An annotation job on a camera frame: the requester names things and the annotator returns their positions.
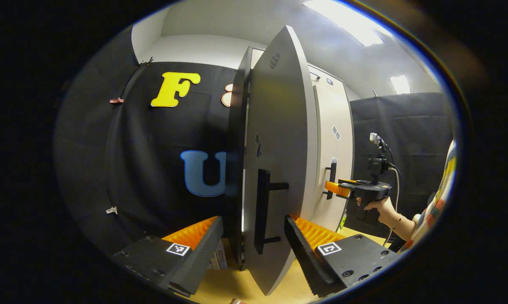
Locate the large ceiling light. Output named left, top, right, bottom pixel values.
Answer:
left=303, top=0, right=392, bottom=47

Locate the white cable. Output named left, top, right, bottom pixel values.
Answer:
left=387, top=166, right=401, bottom=242

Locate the black cable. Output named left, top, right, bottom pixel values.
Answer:
left=383, top=143, right=403, bottom=199

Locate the beige cabinet drawer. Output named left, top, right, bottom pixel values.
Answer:
left=307, top=63, right=347, bottom=90

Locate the small ceiling light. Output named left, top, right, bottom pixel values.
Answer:
left=390, top=75, right=411, bottom=94

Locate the black door handle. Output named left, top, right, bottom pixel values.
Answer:
left=254, top=169, right=289, bottom=255
left=323, top=163, right=337, bottom=200

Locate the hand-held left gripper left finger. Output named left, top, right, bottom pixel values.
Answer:
left=112, top=216, right=224, bottom=296

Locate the white grey shoe cabinet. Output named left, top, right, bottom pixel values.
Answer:
left=225, top=25, right=356, bottom=296

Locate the striped knit sweater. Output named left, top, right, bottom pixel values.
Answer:
left=400, top=139, right=456, bottom=253

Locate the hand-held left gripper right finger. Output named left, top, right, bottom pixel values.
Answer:
left=284, top=214, right=400, bottom=297

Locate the shoe cabinet door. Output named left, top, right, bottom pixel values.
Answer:
left=312, top=84, right=355, bottom=232
left=242, top=25, right=319, bottom=296

